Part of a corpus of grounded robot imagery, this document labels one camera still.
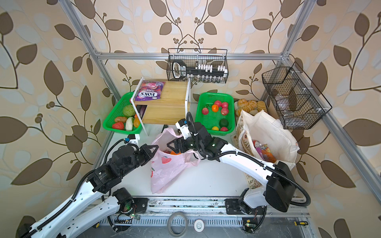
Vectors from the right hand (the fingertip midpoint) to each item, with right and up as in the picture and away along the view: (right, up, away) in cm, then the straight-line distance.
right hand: (172, 143), depth 72 cm
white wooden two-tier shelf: (-5, +20, +28) cm, 34 cm away
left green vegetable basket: (-46, +17, +36) cm, 61 cm away
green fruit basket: (+35, +24, +42) cm, 60 cm away
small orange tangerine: (+26, +20, +40) cm, 51 cm away
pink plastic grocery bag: (-3, -9, -2) cm, 10 cm away
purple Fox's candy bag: (-13, +28, +7) cm, 31 cm away
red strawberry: (-41, +7, +27) cm, 50 cm away
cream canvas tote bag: (+51, +1, +14) cm, 53 cm away
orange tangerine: (+1, -3, -6) cm, 7 cm away
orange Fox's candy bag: (+51, -7, +10) cm, 52 cm away
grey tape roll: (-1, -37, -5) cm, 38 cm away
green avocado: (+31, +9, +31) cm, 44 cm away
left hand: (-5, -1, -2) cm, 6 cm away
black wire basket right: (+63, +20, +1) cm, 66 cm away
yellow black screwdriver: (+63, -37, -3) cm, 73 cm away
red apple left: (+19, +18, +39) cm, 47 cm away
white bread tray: (+55, +21, +41) cm, 72 cm away
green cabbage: (-37, +18, +33) cm, 53 cm away
